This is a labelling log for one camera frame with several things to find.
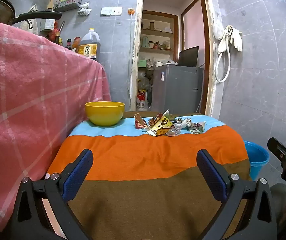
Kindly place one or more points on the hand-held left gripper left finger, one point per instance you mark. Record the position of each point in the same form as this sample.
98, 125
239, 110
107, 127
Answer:
79, 173

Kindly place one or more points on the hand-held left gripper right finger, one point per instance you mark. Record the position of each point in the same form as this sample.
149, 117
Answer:
211, 175

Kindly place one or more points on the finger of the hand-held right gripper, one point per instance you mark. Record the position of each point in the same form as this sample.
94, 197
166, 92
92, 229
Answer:
278, 146

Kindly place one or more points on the white green wrapper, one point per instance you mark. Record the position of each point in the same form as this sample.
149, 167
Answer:
198, 128

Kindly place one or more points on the silver wrapper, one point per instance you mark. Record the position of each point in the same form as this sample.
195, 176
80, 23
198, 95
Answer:
174, 131

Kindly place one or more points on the white paper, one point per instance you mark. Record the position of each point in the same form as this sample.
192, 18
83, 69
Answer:
184, 122

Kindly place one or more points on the yellow bowl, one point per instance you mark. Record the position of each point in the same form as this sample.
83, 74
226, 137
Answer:
104, 113

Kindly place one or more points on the red wrapper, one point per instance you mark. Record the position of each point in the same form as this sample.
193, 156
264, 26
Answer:
140, 124

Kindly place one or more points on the blue plastic bucket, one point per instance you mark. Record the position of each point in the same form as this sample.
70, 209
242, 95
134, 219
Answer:
256, 155

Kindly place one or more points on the orange blue brown striped blanket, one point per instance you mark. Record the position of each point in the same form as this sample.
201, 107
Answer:
145, 155

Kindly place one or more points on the grey washing machine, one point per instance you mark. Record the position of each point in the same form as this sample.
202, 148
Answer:
175, 90

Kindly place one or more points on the pink checked cloth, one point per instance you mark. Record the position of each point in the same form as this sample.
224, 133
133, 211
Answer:
32, 92

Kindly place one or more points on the red white sack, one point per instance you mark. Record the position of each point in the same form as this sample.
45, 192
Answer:
142, 102

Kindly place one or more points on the black monitor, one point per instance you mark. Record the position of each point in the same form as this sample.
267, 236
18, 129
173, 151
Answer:
188, 57

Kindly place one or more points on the green box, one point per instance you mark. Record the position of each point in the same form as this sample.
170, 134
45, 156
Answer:
143, 63

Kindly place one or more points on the cooking oil jug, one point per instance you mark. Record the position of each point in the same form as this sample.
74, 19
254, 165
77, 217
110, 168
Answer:
89, 46

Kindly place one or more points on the dark sauce bottle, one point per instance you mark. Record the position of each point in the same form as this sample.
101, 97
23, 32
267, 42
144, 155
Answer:
68, 44

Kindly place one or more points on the orange bottle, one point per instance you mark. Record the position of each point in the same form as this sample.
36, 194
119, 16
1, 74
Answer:
76, 43

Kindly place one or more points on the green flask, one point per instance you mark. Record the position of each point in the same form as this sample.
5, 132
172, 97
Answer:
145, 42

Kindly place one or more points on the grey utensil holder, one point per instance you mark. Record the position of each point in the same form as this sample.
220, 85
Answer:
47, 25

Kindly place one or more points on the wooden shelf unit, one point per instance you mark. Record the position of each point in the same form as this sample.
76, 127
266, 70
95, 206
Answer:
158, 32

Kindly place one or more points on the brown canister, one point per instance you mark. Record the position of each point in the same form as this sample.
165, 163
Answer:
152, 25

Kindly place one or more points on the white hanging rag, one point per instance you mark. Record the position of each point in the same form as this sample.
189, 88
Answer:
84, 10

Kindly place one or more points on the orange plug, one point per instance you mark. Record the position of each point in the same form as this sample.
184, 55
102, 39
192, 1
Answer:
131, 11

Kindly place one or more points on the wooden cutting board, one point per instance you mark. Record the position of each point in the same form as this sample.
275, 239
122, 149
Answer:
50, 2

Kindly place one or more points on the wooden door frame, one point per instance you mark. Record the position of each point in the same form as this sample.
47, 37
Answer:
209, 55

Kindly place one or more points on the white wall switch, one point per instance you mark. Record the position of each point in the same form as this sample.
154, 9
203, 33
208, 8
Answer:
106, 10

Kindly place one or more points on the white wall socket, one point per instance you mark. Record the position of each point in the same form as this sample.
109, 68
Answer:
117, 10

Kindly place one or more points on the grey wall rack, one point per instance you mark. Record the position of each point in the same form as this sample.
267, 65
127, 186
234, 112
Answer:
67, 6

